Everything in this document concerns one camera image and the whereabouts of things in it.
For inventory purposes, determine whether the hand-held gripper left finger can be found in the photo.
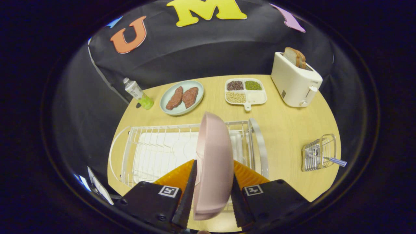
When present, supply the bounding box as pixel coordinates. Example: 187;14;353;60
114;159;198;232

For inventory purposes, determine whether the pink plate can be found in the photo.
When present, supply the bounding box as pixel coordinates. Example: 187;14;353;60
193;112;234;221

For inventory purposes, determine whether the white side desk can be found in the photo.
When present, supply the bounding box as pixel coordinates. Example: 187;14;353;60
87;166;115;206

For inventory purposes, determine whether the clear bottle with green liquid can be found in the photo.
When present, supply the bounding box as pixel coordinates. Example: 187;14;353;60
123;77;154;110

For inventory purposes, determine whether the pale green plate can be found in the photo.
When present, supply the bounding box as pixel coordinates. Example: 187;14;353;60
160;80;204;116

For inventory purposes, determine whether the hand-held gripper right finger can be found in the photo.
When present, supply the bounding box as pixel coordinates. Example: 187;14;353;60
230;159;311;229

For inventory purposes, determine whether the black backdrop cloth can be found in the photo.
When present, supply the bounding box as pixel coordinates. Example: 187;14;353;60
49;0;368;195

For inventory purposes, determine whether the metal wire basket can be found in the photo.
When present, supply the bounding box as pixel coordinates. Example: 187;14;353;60
301;134;337;172

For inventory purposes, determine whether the brown bread slice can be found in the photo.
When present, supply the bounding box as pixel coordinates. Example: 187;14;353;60
283;47;301;67
294;49;307;70

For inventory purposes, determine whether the white wire dish rack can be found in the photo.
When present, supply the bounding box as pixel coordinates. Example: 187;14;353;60
108;118;269;213

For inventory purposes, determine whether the white drip tray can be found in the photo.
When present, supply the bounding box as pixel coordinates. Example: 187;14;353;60
133;131;244;184

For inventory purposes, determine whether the pile of yellow soybeans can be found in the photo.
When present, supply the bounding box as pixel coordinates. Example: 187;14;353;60
226;92;246;104

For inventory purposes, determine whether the brown meat patty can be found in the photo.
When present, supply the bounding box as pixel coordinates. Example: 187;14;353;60
166;86;183;111
182;87;199;109

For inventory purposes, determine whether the spoon with blue checkered handle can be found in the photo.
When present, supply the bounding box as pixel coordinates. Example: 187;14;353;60
307;153;347;168

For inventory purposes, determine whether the white toaster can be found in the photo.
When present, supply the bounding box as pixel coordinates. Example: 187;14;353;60
271;52;323;108

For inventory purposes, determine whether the white sectioned dish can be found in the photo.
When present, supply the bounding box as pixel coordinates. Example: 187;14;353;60
225;78;267;112

